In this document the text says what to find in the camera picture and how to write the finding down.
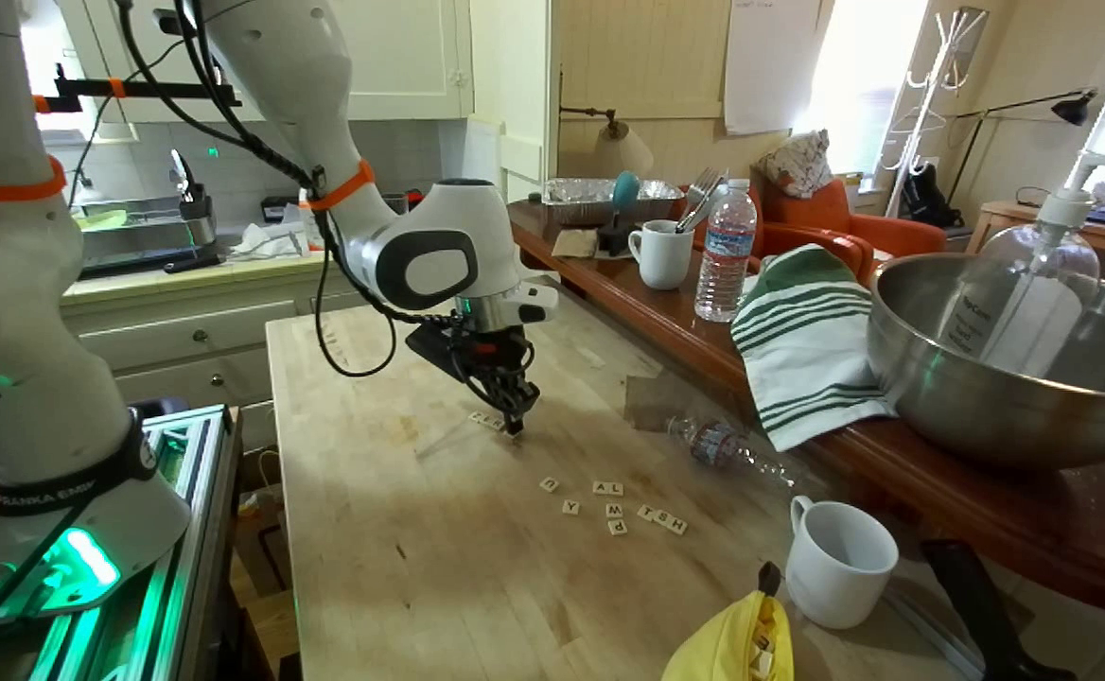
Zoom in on green striped white towel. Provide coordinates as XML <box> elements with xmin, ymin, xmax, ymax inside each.
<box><xmin>728</xmin><ymin>240</ymin><xmax>901</xmax><ymax>457</ymax></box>

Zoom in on metal dish tray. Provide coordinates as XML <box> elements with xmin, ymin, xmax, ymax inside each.
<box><xmin>76</xmin><ymin>193</ymin><xmax>203</xmax><ymax>282</ymax></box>

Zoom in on small white mug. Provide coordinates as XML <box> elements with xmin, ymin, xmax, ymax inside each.
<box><xmin>783</xmin><ymin>493</ymin><xmax>906</xmax><ymax>635</ymax></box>

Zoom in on orange armchair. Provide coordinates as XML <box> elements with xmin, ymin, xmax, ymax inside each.
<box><xmin>748</xmin><ymin>174</ymin><xmax>956</xmax><ymax>289</ymax></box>

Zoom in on brown cardboard box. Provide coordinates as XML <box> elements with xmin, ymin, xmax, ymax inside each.
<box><xmin>222</xmin><ymin>477</ymin><xmax>302</xmax><ymax>681</ymax></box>

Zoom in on metal spoon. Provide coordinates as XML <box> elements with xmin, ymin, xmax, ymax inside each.
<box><xmin>669</xmin><ymin>183</ymin><xmax>722</xmax><ymax>241</ymax></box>

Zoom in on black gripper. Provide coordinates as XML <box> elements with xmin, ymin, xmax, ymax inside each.
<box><xmin>453</xmin><ymin>312</ymin><xmax>546</xmax><ymax>438</ymax></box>

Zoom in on light wooden desk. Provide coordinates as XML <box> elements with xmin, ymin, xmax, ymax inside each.
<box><xmin>964</xmin><ymin>193</ymin><xmax>1105</xmax><ymax>303</ymax></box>

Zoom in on black flat handle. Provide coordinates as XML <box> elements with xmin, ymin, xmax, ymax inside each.
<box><xmin>916</xmin><ymin>538</ymin><xmax>1079</xmax><ymax>681</ymax></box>

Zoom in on clear plastic water bottle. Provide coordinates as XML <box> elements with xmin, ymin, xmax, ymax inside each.
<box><xmin>691</xmin><ymin>174</ymin><xmax>764</xmax><ymax>328</ymax></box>

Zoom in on clear pump soap bottle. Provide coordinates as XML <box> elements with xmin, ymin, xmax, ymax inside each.
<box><xmin>934</xmin><ymin>147</ymin><xmax>1105</xmax><ymax>381</ymax></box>

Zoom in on black bag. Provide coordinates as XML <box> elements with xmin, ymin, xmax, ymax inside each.
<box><xmin>892</xmin><ymin>159</ymin><xmax>960</xmax><ymax>235</ymax></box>

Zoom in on black countertop appliance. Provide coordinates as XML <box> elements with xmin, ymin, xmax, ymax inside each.
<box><xmin>162</xmin><ymin>143</ymin><xmax>232</xmax><ymax>278</ymax></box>

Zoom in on crushed clear plastic bottle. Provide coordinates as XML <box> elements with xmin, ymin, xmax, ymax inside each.
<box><xmin>664</xmin><ymin>408</ymin><xmax>807</xmax><ymax>496</ymax></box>

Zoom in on black desk lamp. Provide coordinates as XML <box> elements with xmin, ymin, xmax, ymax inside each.
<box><xmin>946</xmin><ymin>82</ymin><xmax>1103</xmax><ymax>193</ymax></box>

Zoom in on large steel mixing bowl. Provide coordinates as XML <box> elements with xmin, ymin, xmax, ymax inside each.
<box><xmin>862</xmin><ymin>249</ymin><xmax>1105</xmax><ymax>477</ymax></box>

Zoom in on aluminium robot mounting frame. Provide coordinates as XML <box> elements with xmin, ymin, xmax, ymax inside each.
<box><xmin>0</xmin><ymin>400</ymin><xmax>250</xmax><ymax>681</ymax></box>

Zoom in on white wall poster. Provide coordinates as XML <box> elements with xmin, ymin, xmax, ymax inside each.
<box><xmin>718</xmin><ymin>0</ymin><xmax>824</xmax><ymax>142</ymax></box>

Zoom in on large white mug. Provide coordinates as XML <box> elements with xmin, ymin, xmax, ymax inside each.
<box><xmin>623</xmin><ymin>215</ymin><xmax>700</xmax><ymax>295</ymax></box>

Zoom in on white wall cabinets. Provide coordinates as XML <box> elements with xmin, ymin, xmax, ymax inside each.
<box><xmin>54</xmin><ymin>0</ymin><xmax>479</xmax><ymax>128</ymax></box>

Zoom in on dark wooden table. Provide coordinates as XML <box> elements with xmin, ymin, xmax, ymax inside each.
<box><xmin>507</xmin><ymin>196</ymin><xmax>1105</xmax><ymax>630</ymax></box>

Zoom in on white kitchen counter cabinet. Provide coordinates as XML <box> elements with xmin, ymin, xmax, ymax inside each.
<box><xmin>57</xmin><ymin>240</ymin><xmax>408</xmax><ymax>415</ymax></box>

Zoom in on white coat rack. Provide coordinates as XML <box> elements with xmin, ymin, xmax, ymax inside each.
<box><xmin>881</xmin><ymin>0</ymin><xmax>998</xmax><ymax>219</ymax></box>

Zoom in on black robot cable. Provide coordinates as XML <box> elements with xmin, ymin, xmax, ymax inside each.
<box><xmin>114</xmin><ymin>0</ymin><xmax>546</xmax><ymax>381</ymax></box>

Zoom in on yellow fabric tile bag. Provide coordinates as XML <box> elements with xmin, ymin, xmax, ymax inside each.
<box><xmin>660</xmin><ymin>562</ymin><xmax>799</xmax><ymax>681</ymax></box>

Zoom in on white rag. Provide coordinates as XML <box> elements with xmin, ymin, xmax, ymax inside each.
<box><xmin>232</xmin><ymin>205</ymin><xmax>319</xmax><ymax>265</ymax></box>

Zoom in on white shade desk lamp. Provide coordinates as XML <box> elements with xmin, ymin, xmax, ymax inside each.
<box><xmin>556</xmin><ymin>104</ymin><xmax>660</xmax><ymax>183</ymax></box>

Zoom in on black camera boom rod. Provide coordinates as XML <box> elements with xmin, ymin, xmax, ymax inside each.
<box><xmin>29</xmin><ymin>63</ymin><xmax>250</xmax><ymax>115</ymax></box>

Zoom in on orange cable strap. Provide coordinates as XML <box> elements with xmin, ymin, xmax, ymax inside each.
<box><xmin>302</xmin><ymin>159</ymin><xmax>377</xmax><ymax>215</ymax></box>
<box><xmin>0</xmin><ymin>155</ymin><xmax>73</xmax><ymax>208</ymax></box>

